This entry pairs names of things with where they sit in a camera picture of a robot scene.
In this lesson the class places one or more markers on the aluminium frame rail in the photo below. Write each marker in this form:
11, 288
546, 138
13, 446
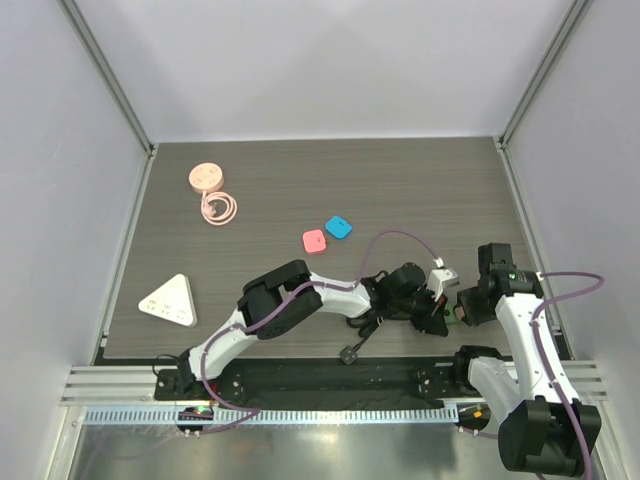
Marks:
135, 385

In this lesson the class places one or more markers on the pink round power socket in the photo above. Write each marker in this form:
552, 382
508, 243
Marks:
206, 178

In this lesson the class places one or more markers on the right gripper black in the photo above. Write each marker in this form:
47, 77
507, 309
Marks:
470, 310

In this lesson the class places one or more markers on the blue plug adapter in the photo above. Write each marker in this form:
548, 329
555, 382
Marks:
338, 227

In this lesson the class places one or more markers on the green power strip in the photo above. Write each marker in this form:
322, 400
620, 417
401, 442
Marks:
450, 315

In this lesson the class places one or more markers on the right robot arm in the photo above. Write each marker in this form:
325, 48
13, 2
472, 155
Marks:
544, 428

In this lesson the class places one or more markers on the pink red plug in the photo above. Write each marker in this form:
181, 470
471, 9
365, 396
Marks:
314, 241

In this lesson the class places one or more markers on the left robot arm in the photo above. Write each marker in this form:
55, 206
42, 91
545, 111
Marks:
276, 302

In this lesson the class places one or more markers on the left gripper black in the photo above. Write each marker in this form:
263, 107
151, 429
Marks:
432, 318

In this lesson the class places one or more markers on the white triangular power socket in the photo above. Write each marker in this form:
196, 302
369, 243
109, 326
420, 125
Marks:
172, 301

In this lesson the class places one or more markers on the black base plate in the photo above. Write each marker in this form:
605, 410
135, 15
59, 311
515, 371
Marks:
248, 379

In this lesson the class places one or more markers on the white slotted cable duct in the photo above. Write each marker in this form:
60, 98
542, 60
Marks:
183, 416

